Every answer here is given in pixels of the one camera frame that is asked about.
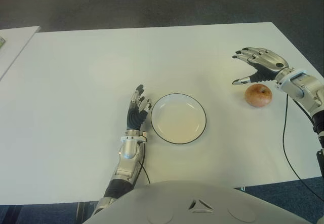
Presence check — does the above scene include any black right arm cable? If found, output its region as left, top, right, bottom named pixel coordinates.
left=282, top=94, right=322, bottom=199

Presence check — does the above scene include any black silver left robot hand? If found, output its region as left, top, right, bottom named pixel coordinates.
left=126, top=84, right=153, bottom=131

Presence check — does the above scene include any grey table leg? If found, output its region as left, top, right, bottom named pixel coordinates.
left=75, top=201, right=89, bottom=224

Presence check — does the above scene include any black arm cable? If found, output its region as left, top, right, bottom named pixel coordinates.
left=138, top=142, right=152, bottom=184
left=282, top=94, right=322, bottom=199

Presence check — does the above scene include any white side table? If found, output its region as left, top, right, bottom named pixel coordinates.
left=0, top=25, right=42, bottom=82

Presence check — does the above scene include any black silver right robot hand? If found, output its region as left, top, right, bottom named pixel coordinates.
left=231, top=46, right=291, bottom=86

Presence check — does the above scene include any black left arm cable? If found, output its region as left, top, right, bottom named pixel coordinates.
left=138, top=142, right=152, bottom=184

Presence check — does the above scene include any grey robot torso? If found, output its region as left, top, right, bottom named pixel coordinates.
left=80, top=180, right=314, bottom=224

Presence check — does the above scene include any red yellow apple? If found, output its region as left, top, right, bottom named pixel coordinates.
left=245, top=84, right=273, bottom=107

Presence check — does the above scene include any white plate black rim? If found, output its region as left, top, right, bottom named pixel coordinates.
left=150, top=93, right=207, bottom=145

